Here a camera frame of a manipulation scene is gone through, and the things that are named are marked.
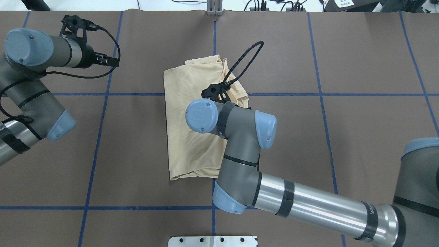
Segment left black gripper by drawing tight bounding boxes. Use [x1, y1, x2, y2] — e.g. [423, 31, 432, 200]
[71, 39, 120, 68]

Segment cream long-sleeve graphic shirt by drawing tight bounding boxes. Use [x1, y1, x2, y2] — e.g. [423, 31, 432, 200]
[163, 55, 229, 181]

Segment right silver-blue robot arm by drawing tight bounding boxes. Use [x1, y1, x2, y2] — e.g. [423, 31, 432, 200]
[185, 96, 438, 247]

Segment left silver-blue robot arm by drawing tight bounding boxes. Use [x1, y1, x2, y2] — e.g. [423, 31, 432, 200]
[1, 27, 121, 165]

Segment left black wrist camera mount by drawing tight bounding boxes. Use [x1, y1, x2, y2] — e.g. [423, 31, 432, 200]
[59, 15, 101, 46]

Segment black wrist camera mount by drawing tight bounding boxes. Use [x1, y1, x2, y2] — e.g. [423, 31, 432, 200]
[201, 83, 231, 104]
[59, 15, 101, 46]

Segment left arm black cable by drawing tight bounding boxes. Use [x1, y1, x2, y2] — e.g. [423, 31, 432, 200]
[0, 25, 121, 138]

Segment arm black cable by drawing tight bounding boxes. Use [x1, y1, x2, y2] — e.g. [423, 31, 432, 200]
[0, 25, 121, 138]
[222, 41, 264, 87]

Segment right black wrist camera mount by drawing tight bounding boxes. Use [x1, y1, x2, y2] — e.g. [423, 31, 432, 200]
[201, 83, 231, 104]

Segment aluminium frame post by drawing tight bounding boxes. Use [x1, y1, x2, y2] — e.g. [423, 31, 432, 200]
[206, 0, 224, 16]

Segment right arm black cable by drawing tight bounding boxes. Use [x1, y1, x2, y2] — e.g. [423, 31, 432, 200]
[222, 41, 264, 87]

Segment white camera pole with base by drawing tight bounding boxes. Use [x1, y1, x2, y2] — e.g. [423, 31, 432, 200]
[167, 235, 258, 247]

